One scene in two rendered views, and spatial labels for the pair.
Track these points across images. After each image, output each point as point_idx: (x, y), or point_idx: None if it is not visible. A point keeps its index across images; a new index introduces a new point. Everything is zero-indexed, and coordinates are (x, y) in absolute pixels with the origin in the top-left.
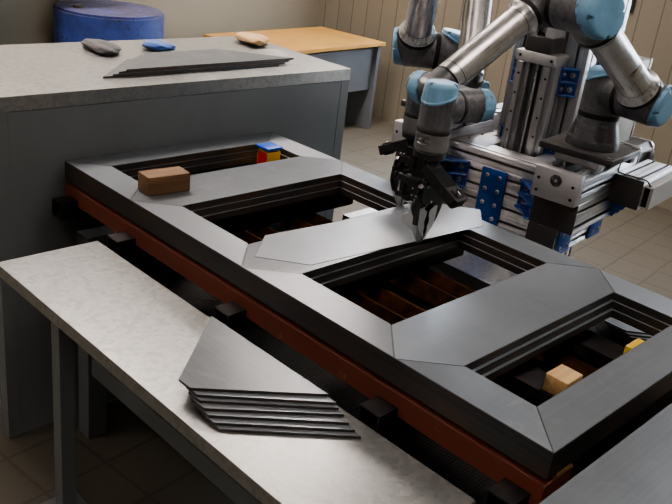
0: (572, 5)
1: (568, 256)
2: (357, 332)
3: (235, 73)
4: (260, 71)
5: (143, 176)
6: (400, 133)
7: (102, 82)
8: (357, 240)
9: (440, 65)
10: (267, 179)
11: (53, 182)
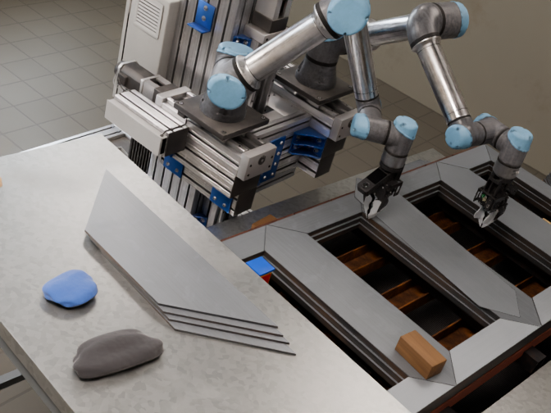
0: (458, 25)
1: (424, 166)
2: None
3: (190, 234)
4: (165, 211)
5: (439, 364)
6: (253, 165)
7: (316, 356)
8: (457, 258)
9: (464, 115)
10: (349, 285)
11: None
